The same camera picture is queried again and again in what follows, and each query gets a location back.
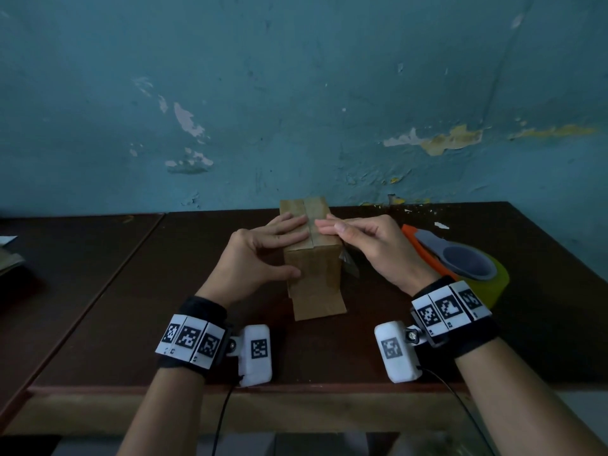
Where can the person's right forearm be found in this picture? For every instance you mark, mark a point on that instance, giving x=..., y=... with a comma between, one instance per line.
x=522, y=403

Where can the white paper scrap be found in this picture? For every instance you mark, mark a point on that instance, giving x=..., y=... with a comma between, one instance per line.
x=442, y=226

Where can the brown cardboard box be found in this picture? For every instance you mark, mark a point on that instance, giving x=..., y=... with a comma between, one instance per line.
x=316, y=284

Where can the white paper sheet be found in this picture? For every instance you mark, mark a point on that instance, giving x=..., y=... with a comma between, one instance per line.
x=7, y=240

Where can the person's left forearm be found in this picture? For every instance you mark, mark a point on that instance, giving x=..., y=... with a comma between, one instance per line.
x=161, y=417

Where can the person's left hand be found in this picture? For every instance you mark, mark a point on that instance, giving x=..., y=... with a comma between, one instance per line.
x=247, y=265

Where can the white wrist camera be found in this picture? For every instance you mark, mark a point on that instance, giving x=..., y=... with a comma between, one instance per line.
x=401, y=370
x=256, y=372

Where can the stack of flat cardboard sheets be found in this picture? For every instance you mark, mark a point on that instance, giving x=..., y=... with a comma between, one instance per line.
x=9, y=261

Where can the black wristband with markers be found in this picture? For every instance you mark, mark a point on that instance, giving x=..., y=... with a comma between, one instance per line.
x=204, y=308
x=475, y=337

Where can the black left wristband with markers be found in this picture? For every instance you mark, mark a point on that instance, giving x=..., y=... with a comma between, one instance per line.
x=204, y=308

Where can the clear tape strip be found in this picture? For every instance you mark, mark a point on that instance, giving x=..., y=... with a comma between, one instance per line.
x=350, y=265
x=309, y=208

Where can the orange tape dispenser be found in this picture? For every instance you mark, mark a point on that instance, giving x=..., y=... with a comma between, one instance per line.
x=456, y=258

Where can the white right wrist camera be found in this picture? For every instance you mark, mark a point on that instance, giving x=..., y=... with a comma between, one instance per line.
x=401, y=370

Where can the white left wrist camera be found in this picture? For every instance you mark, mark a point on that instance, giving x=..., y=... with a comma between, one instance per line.
x=256, y=372

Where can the person's right hand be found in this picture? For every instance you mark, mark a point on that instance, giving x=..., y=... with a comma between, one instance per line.
x=385, y=246

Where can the black right wristband with markers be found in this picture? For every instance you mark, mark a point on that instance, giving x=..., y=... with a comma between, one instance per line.
x=475, y=337

